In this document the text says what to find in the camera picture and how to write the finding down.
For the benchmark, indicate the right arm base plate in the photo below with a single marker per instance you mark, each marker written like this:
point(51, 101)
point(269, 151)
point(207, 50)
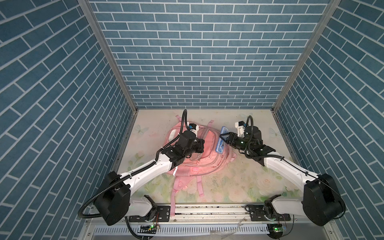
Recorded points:
point(260, 213)

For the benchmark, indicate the aluminium front rail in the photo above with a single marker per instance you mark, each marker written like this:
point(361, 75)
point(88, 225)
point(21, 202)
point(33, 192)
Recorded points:
point(221, 221)

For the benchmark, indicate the blue geometry set case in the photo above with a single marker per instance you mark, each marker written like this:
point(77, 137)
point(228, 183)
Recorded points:
point(222, 140)

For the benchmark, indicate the left corner aluminium post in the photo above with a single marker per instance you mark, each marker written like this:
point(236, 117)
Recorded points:
point(94, 24)

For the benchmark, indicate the right corner aluminium post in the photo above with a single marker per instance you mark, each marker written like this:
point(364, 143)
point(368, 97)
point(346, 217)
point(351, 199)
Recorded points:
point(318, 30)

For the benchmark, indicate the right small circuit board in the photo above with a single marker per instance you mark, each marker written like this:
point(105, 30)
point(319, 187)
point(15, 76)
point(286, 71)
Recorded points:
point(276, 231)

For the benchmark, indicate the left small circuit board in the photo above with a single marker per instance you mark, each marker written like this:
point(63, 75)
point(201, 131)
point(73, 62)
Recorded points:
point(147, 229)

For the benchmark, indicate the pink student backpack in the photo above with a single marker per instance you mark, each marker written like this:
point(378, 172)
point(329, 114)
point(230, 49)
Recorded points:
point(216, 156)

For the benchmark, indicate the corner aluminium post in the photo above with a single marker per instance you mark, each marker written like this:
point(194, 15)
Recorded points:
point(318, 30)
point(94, 24)

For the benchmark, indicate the small circuit board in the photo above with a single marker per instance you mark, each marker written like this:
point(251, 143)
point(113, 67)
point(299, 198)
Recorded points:
point(276, 231)
point(147, 229)

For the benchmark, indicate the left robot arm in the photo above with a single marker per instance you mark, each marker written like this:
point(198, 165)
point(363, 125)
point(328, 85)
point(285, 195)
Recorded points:
point(114, 199)

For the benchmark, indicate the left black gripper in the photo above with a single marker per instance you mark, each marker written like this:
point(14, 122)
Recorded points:
point(200, 143)

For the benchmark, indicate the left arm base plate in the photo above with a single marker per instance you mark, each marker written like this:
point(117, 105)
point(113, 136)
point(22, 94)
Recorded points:
point(160, 214)

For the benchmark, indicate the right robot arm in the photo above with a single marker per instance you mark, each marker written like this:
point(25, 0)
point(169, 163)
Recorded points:
point(321, 201)

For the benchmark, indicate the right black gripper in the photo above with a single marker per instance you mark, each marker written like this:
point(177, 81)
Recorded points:
point(232, 136)

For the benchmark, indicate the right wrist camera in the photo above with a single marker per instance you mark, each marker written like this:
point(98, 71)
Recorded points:
point(240, 126)

